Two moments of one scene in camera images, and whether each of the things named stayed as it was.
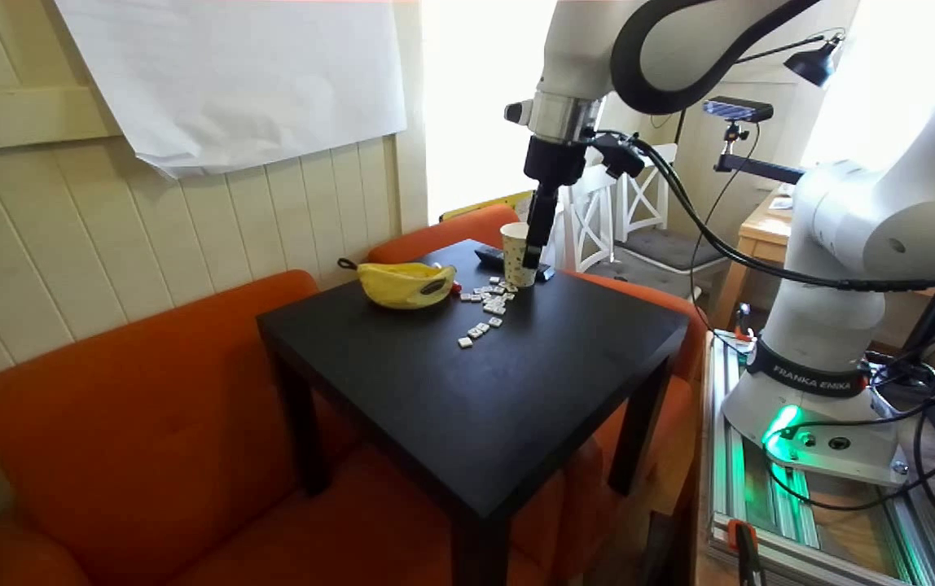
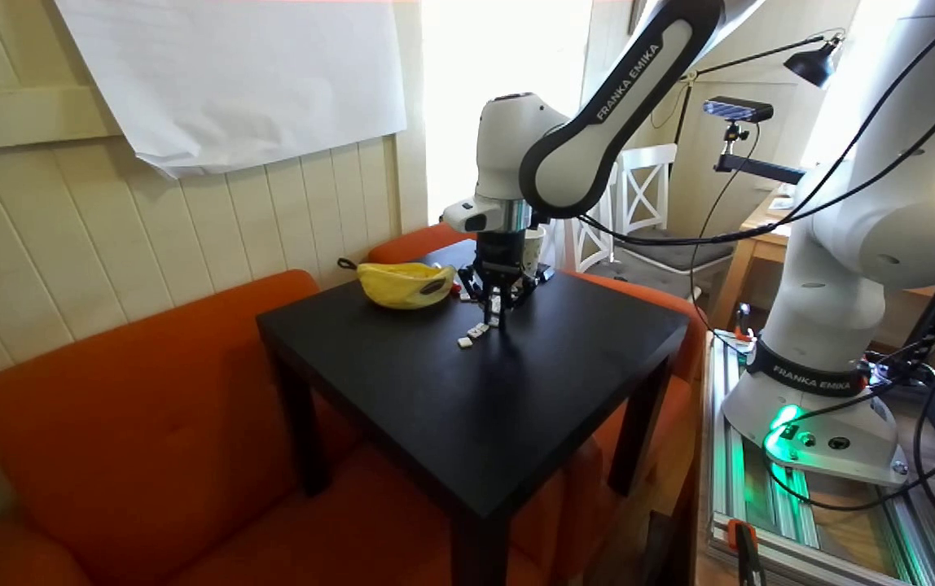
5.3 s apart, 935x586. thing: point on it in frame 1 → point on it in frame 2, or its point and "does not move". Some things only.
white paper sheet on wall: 221,83 does not move
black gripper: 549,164 → 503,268
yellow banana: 402,283 does not move
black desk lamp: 809,63 does not move
